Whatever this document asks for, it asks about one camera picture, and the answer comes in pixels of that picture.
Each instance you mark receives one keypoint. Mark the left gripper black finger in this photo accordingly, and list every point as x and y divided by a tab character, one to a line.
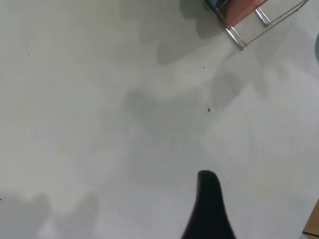
208	211

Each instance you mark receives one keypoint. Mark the pink plastic plate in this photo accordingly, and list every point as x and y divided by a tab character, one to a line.
239	10

